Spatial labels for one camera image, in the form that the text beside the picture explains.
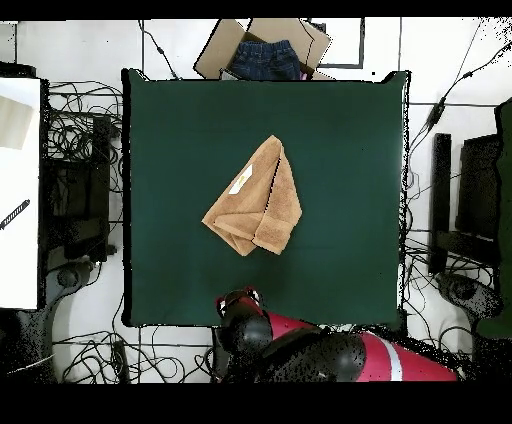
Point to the tan terry towel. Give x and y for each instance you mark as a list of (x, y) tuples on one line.
[(256, 200)]

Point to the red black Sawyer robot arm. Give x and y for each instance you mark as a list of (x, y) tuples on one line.
[(312, 352)]

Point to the black flat panel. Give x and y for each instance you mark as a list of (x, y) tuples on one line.
[(478, 188)]

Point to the black power strip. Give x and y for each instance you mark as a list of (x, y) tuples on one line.
[(120, 360)]

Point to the dark green table cloth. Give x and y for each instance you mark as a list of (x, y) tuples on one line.
[(180, 120)]

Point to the black equipment cart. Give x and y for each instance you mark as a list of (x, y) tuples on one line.
[(76, 208)]

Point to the white desk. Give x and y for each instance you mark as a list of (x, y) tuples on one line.
[(20, 240)]

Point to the blue denim jeans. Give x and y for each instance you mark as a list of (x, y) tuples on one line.
[(264, 60)]

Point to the black striped rod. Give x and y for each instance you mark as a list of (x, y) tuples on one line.
[(15, 214)]

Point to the open cardboard box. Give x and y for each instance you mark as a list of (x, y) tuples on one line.
[(218, 52)]

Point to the dark green draped fabric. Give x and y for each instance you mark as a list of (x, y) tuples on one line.
[(504, 240)]

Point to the black power adapter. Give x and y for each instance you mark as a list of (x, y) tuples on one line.
[(436, 112)]

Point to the beige paper sheet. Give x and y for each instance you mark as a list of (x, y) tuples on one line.
[(14, 124)]

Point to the black rectangular post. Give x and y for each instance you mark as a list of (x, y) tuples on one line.
[(442, 192)]

